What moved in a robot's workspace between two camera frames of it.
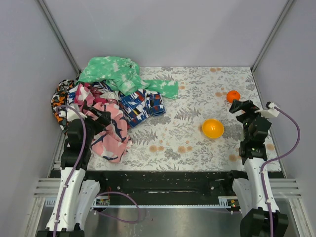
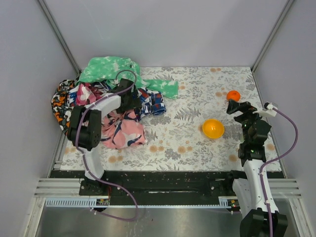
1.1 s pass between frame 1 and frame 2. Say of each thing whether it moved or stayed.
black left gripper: moved
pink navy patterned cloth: moved
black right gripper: stayed
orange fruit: stayed
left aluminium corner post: stayed
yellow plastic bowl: stayed
